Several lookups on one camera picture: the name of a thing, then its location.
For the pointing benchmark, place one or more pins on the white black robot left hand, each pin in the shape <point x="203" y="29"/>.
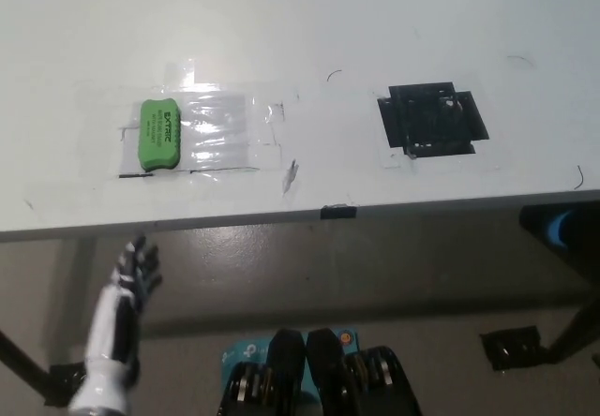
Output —
<point x="112" y="331"/>

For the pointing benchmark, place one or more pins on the green whiteboard eraser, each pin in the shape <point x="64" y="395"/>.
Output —
<point x="157" y="135"/>

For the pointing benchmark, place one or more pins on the black floor tape patch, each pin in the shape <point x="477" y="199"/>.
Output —
<point x="511" y="346"/>
<point x="63" y="381"/>

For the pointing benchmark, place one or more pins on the black table leg bar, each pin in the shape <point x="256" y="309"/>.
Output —
<point x="576" y="331"/>
<point x="23" y="364"/>

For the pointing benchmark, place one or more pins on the teal tp-link box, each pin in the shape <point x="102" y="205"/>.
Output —
<point x="244" y="350"/>

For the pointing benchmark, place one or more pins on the clear glossy tape patch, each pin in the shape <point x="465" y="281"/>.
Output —
<point x="215" y="125"/>

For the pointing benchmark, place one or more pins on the small black tape strip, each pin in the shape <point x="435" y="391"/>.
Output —
<point x="338" y="212"/>

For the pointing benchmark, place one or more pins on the black tape square patch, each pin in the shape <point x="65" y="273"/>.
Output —
<point x="431" y="121"/>

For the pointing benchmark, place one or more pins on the black object with blue patch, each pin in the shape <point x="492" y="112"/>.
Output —
<point x="534" y="221"/>

